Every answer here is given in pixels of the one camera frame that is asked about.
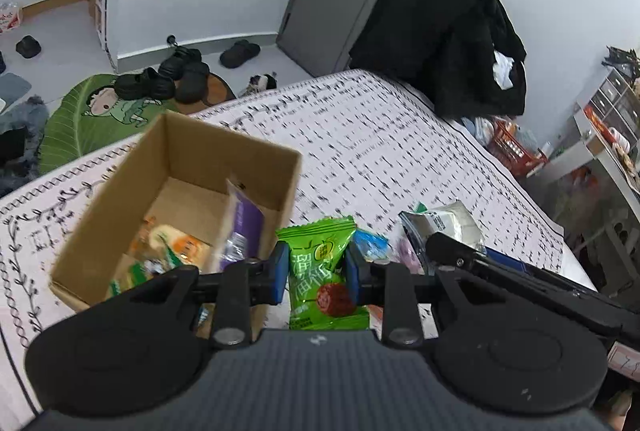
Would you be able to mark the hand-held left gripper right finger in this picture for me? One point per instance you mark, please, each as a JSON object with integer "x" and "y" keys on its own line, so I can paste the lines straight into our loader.
{"x": 352, "y": 276}

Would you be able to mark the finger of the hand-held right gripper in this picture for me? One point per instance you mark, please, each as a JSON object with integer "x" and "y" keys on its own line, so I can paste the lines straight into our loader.
{"x": 450, "y": 251}
{"x": 505, "y": 258}

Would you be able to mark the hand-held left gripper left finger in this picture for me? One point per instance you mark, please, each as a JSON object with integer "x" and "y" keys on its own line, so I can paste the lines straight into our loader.
{"x": 280, "y": 276}

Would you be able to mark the white clear snack packet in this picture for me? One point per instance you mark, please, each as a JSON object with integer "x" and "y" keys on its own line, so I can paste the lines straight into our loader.
{"x": 450, "y": 220}

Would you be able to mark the light green red-fruit snack packet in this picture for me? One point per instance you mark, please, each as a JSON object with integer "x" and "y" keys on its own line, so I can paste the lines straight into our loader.
{"x": 320, "y": 271}

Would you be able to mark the small blue yellow-print snack packet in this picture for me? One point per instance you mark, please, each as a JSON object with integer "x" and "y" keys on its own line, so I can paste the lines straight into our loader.
{"x": 372, "y": 245}

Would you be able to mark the small purple snack packet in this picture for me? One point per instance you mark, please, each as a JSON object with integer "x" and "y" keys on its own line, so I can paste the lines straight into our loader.
{"x": 406, "y": 256}

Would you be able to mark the red snack packet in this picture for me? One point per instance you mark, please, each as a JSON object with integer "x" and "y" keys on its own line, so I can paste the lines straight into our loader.
{"x": 376, "y": 317}

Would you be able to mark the purple white snack packet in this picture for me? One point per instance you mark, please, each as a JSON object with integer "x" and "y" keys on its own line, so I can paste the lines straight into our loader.
{"x": 245, "y": 221}

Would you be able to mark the orange cracker packet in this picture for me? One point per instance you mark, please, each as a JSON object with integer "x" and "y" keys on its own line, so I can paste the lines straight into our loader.
{"x": 170, "y": 243}

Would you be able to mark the green biscuit packet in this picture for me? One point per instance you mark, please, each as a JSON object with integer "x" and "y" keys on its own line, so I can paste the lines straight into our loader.
{"x": 135, "y": 278}

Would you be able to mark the brown cardboard box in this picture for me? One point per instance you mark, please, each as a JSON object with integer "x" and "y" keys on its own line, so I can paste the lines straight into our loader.
{"x": 200, "y": 146}

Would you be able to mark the red plastic basket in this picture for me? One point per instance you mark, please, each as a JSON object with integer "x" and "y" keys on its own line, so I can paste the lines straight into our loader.
{"x": 515, "y": 148}

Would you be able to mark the white black-patterned printed blanket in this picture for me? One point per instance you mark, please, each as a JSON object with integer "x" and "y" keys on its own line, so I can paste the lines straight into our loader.
{"x": 380, "y": 141}

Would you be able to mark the white desk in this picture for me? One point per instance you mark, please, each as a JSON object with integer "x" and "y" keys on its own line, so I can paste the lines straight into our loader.
{"x": 595, "y": 156}

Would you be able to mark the white crumpled cloth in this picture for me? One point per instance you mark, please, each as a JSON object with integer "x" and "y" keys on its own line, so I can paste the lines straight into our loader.
{"x": 504, "y": 70}

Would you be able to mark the grey drawer organizer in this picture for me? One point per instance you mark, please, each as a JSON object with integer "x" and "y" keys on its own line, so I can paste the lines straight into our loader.
{"x": 615, "y": 103}

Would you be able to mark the black white plush slipper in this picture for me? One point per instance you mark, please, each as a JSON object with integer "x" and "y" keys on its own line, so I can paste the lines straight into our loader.
{"x": 259, "y": 84}

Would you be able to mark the black clog shoe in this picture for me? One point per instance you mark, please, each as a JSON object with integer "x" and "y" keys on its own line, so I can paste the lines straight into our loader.
{"x": 145, "y": 83}
{"x": 192, "y": 83}
{"x": 180, "y": 62}

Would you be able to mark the black jacket on chair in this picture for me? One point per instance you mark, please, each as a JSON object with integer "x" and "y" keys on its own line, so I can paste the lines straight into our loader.
{"x": 435, "y": 21}

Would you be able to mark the green leaf floor mat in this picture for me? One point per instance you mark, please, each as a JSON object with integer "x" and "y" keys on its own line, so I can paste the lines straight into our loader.
{"x": 85, "y": 111}

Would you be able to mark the black door stopper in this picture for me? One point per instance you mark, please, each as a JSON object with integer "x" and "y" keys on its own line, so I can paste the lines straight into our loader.
{"x": 172, "y": 40}

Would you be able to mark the grey fluffy cloth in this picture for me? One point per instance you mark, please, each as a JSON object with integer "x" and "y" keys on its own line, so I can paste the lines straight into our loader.
{"x": 22, "y": 136}

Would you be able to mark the pink white package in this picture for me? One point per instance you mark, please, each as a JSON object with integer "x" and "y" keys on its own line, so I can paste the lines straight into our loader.
{"x": 9, "y": 17}

